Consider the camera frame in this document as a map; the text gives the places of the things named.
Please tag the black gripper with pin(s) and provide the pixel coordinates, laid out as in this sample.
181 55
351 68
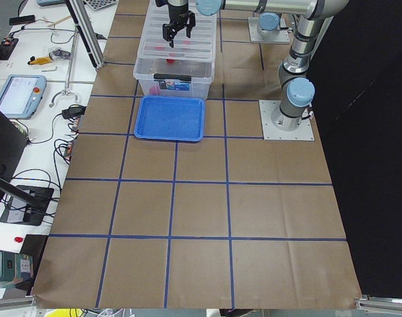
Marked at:
178 12

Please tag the clear plastic box lid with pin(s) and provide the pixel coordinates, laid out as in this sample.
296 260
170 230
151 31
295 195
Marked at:
200 46

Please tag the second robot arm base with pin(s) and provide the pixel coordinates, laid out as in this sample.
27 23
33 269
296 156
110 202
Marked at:
268 28

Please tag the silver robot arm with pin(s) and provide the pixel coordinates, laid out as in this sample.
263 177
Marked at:
298 92

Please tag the clear plastic storage box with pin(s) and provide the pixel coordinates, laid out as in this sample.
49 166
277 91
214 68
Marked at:
202 75

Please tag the black box latch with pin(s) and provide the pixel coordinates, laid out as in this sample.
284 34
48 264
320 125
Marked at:
184 78

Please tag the blue plastic tray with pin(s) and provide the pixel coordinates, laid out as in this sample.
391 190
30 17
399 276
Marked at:
170 118

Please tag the teal device box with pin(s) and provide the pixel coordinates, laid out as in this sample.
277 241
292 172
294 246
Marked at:
15 269

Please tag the checkered calibration board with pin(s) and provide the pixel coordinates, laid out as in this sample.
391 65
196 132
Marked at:
96 5

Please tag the long metal grabber tool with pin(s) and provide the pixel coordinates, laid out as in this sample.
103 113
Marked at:
67 91

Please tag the black power adapter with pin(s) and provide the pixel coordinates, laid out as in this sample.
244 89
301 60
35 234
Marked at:
73 111

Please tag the yellow black hand tool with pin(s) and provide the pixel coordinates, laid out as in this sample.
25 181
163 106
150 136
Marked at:
40 60

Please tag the blue teach pendant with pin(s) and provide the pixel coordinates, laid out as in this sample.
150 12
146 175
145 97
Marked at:
21 95

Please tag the brown paper table cover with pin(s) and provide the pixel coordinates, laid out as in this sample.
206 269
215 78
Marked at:
232 221

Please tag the black monitor stand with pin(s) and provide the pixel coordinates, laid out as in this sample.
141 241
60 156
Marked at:
23 205

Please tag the aluminium frame post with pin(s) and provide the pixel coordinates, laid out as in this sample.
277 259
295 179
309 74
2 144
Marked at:
83 25

